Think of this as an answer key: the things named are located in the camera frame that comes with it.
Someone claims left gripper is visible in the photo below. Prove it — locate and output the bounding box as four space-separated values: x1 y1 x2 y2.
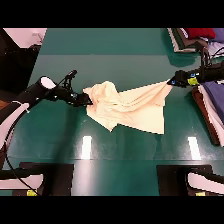
65 90 94 108

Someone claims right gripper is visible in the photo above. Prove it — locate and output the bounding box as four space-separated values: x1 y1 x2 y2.
166 69 201 88

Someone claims cream T-shirt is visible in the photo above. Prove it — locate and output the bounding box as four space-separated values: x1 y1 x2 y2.
82 79 174 136

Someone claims grey garment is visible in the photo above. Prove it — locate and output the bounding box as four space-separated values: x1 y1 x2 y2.
166 27 203 54

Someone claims brown garment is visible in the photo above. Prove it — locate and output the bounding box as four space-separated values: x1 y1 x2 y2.
191 87 222 147

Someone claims pale blue garment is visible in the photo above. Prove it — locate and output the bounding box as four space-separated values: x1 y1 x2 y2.
205 40 224 60

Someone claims white garment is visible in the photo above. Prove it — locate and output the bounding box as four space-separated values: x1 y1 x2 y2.
197 85 224 148

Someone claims red garment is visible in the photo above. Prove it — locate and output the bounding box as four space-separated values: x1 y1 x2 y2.
184 27 217 40

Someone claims purple garment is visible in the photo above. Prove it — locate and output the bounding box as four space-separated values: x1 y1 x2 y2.
211 27 224 44

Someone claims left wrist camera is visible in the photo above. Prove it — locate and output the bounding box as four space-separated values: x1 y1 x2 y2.
58 69 78 91

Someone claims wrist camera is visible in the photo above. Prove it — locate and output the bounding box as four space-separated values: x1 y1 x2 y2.
199 41 214 70
58 69 78 91

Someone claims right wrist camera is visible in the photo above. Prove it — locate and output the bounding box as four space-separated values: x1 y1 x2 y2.
199 41 214 70

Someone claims black cable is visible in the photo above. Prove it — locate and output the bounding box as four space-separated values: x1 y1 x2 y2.
1 113 42 197

